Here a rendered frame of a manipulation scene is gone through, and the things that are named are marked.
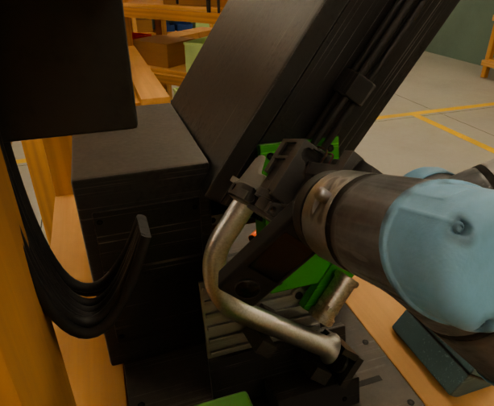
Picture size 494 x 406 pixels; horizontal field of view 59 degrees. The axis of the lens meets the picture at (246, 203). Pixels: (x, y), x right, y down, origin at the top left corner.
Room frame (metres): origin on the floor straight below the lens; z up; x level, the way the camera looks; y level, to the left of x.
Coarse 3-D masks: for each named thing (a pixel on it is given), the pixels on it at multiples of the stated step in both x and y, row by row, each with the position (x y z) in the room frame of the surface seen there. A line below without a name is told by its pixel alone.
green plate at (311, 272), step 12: (264, 144) 0.53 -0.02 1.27; (276, 144) 0.53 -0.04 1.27; (336, 144) 0.56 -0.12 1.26; (336, 156) 0.55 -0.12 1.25; (264, 168) 0.52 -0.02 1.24; (312, 264) 0.50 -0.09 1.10; (324, 264) 0.51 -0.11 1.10; (300, 276) 0.49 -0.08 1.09; (312, 276) 0.50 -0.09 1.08; (276, 288) 0.48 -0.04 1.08; (288, 288) 0.48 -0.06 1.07
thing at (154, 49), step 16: (128, 0) 3.85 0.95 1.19; (144, 0) 3.85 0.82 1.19; (160, 0) 3.85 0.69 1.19; (176, 0) 3.32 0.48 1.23; (192, 0) 3.39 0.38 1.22; (208, 0) 3.19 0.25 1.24; (224, 0) 3.28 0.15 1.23; (128, 16) 3.55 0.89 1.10; (144, 16) 3.47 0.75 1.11; (160, 16) 3.40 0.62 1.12; (176, 16) 3.32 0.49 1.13; (192, 16) 3.26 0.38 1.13; (208, 16) 3.19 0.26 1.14; (128, 32) 3.66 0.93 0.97; (160, 32) 4.01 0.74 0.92; (144, 48) 3.65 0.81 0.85; (160, 48) 3.55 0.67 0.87; (176, 48) 3.61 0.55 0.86; (192, 48) 3.34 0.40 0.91; (160, 64) 3.56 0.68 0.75; (176, 64) 3.60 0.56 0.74; (160, 80) 3.43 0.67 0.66; (176, 80) 3.35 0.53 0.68
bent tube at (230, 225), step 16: (240, 208) 0.46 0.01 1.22; (224, 224) 0.45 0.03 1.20; (240, 224) 0.46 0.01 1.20; (208, 240) 0.45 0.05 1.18; (224, 240) 0.44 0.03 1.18; (208, 256) 0.44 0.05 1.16; (224, 256) 0.44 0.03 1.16; (208, 272) 0.43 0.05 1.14; (208, 288) 0.43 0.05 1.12; (224, 304) 0.42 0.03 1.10; (240, 304) 0.43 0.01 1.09; (240, 320) 0.42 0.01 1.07; (256, 320) 0.42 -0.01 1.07; (272, 320) 0.43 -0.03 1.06; (288, 320) 0.44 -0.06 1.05; (272, 336) 0.43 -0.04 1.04; (288, 336) 0.43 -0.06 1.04; (304, 336) 0.43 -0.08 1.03; (320, 336) 0.44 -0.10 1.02; (336, 336) 0.45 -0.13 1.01; (320, 352) 0.43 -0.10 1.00; (336, 352) 0.43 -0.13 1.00
